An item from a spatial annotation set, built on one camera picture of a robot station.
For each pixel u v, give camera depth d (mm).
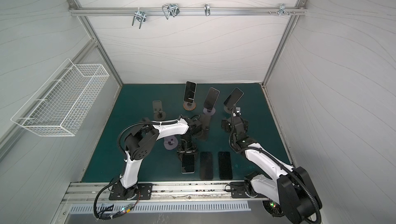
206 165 820
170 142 859
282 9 764
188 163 807
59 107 675
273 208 725
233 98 1022
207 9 779
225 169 801
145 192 734
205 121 861
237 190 735
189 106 1076
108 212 692
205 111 1045
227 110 1045
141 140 514
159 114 1024
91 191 749
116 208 701
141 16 789
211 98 956
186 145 731
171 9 764
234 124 627
